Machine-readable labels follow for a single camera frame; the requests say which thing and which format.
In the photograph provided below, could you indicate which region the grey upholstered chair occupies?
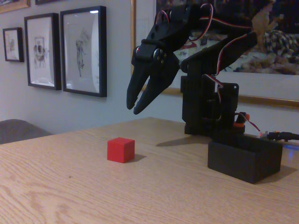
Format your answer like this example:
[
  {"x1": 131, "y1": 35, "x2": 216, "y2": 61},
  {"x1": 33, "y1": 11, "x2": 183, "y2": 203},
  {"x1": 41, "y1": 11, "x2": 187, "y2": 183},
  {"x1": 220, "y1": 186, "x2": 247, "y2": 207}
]
[{"x1": 0, "y1": 119, "x2": 53, "y2": 145}]

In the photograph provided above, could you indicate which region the small controller circuit board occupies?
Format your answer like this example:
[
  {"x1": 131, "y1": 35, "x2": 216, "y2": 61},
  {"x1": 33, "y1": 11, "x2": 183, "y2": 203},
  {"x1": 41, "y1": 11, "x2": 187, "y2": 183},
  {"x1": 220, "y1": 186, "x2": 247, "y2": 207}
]
[{"x1": 254, "y1": 130, "x2": 270, "y2": 140}]

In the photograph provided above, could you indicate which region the white red base cable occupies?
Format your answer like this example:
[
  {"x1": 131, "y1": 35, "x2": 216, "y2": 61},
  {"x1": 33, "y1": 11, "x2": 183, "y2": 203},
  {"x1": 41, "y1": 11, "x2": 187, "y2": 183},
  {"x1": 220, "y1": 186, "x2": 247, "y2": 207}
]
[{"x1": 240, "y1": 112, "x2": 262, "y2": 136}]

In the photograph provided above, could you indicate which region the dark framed picture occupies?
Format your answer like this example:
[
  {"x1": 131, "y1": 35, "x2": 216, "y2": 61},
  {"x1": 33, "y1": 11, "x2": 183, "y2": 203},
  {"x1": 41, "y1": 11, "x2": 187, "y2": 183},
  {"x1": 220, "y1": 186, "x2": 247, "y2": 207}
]
[{"x1": 35, "y1": 0, "x2": 71, "y2": 6}]

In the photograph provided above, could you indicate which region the gold framed picture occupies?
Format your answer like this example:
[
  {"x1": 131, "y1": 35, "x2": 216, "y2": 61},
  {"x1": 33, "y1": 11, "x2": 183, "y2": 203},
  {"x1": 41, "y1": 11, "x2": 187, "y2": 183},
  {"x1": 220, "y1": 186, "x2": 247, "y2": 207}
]
[{"x1": 0, "y1": 0, "x2": 31, "y2": 14}]

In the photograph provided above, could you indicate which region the small black framed drawing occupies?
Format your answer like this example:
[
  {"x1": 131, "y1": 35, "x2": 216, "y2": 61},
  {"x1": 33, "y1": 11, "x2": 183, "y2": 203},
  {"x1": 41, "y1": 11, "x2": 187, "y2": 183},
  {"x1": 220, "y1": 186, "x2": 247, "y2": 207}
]
[{"x1": 2, "y1": 27, "x2": 25, "y2": 63}]

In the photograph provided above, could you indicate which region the red cube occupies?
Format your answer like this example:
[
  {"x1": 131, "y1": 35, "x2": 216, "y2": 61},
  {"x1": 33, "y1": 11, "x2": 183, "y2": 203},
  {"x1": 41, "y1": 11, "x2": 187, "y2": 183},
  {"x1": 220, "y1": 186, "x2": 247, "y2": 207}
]
[{"x1": 107, "y1": 137, "x2": 135, "y2": 163}]

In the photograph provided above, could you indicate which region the short red wrist cable loop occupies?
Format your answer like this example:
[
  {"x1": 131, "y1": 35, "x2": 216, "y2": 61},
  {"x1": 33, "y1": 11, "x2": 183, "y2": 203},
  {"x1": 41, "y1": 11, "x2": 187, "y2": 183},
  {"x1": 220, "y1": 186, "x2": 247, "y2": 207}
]
[{"x1": 154, "y1": 10, "x2": 168, "y2": 27}]

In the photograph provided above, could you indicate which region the black box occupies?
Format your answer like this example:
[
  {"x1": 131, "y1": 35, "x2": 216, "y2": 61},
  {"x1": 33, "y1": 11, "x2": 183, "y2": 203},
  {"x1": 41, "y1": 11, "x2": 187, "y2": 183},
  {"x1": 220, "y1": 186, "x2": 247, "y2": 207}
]
[{"x1": 207, "y1": 134, "x2": 284, "y2": 184}]

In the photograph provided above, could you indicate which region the long red white servo cable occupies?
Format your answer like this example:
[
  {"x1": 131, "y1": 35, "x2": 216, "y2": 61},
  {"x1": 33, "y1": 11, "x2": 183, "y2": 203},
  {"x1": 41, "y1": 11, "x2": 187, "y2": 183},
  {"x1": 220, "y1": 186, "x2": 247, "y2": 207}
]
[{"x1": 188, "y1": 3, "x2": 254, "y2": 120}]

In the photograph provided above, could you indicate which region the large black framed drawing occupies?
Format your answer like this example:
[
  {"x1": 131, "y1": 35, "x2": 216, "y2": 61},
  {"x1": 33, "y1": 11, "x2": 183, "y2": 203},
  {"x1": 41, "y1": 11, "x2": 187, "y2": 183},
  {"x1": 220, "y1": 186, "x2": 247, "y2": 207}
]
[{"x1": 60, "y1": 6, "x2": 107, "y2": 98}]

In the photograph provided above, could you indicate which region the medium black framed drawing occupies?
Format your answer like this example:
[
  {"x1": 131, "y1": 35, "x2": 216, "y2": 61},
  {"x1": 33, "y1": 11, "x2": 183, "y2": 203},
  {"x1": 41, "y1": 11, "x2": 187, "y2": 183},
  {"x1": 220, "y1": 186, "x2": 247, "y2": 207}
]
[{"x1": 24, "y1": 13, "x2": 62, "y2": 91}]

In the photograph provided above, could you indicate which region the black power cable plug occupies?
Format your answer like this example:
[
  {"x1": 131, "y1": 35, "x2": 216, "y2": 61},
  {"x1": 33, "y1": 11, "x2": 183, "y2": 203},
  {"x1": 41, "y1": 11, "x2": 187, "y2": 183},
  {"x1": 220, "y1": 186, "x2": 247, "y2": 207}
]
[{"x1": 268, "y1": 131, "x2": 299, "y2": 142}]

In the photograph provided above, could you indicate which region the large gold framed painting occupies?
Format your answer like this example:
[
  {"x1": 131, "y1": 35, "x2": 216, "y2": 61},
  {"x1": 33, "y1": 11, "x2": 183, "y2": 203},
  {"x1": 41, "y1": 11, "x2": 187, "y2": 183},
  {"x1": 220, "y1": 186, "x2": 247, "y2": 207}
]
[{"x1": 130, "y1": 0, "x2": 299, "y2": 109}]

